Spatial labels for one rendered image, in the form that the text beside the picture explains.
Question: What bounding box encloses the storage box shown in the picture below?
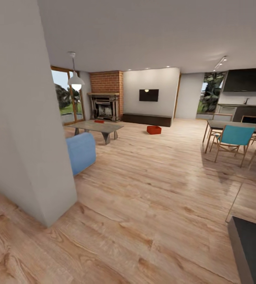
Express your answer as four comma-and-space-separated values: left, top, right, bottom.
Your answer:
147, 125, 161, 135

